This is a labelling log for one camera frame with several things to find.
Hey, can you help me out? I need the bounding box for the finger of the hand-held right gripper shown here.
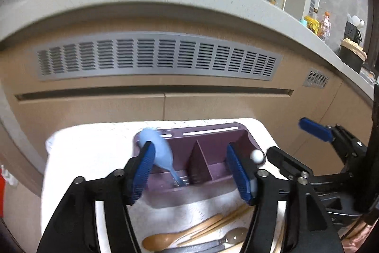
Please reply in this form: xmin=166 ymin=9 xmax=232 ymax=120
xmin=266 ymin=146 xmax=319 ymax=182
xmin=298 ymin=117 xmax=369 ymax=165

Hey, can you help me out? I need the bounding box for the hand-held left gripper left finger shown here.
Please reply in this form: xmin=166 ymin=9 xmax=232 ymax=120
xmin=37 ymin=141 xmax=156 ymax=253

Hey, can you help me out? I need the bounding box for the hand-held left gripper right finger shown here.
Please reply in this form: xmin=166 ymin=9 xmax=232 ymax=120
xmin=226 ymin=143 xmax=345 ymax=253

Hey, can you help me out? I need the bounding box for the white plastic spoon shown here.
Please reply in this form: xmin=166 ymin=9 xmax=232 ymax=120
xmin=249 ymin=149 xmax=266 ymax=194

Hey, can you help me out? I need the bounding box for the light blue plastic spoon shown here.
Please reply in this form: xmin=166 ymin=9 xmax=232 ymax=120
xmin=139 ymin=128 xmax=188 ymax=187

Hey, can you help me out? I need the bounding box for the purple plastic utensil holder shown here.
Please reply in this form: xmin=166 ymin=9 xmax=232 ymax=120
xmin=133 ymin=123 xmax=267 ymax=209

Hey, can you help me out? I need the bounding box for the metal spoon with dark handle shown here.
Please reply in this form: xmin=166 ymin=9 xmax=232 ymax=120
xmin=175 ymin=227 xmax=248 ymax=250

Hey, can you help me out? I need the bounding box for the brown wooden spoon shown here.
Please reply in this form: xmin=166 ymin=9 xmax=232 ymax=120
xmin=143 ymin=214 xmax=223 ymax=252

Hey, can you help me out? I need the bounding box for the person's right forearm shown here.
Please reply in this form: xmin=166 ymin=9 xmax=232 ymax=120
xmin=340 ymin=212 xmax=379 ymax=253

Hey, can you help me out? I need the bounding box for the small grey vent grille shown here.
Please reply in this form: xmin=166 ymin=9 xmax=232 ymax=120
xmin=302 ymin=67 xmax=330 ymax=90

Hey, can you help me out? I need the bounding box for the white towel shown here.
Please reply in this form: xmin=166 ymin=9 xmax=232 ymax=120
xmin=40 ymin=117 xmax=292 ymax=253

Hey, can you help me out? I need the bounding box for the beige kitchen cabinet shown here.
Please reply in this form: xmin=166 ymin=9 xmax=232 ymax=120
xmin=0 ymin=14 xmax=375 ymax=206

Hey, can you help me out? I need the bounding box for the black pot with bamboo lid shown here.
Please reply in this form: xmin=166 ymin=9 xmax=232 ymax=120
xmin=338 ymin=38 xmax=368 ymax=73

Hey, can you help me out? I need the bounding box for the clear bottle with orange cap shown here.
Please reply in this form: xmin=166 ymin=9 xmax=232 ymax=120
xmin=319 ymin=11 xmax=331 ymax=41

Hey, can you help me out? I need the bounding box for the black utensil caddy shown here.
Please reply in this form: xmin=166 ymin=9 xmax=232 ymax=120
xmin=344 ymin=13 xmax=365 ymax=44

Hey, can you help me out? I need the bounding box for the yellow bottle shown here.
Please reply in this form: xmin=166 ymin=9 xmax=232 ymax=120
xmin=304 ymin=8 xmax=321 ymax=33

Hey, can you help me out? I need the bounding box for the red object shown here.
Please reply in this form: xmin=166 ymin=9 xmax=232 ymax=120
xmin=0 ymin=166 xmax=7 ymax=218

